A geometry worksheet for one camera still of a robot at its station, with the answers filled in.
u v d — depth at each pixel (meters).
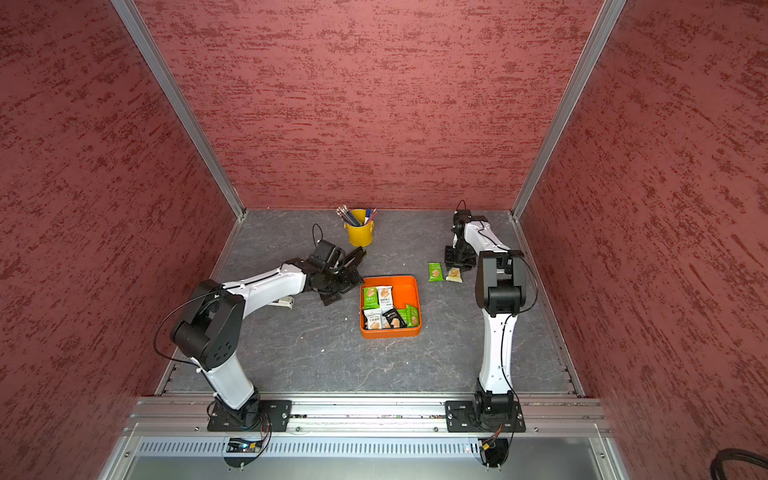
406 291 0.98
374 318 0.88
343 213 0.98
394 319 0.87
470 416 0.73
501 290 0.60
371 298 0.93
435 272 1.01
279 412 0.75
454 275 1.00
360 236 1.07
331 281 0.79
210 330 0.47
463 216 0.94
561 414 0.76
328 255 0.76
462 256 0.90
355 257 1.03
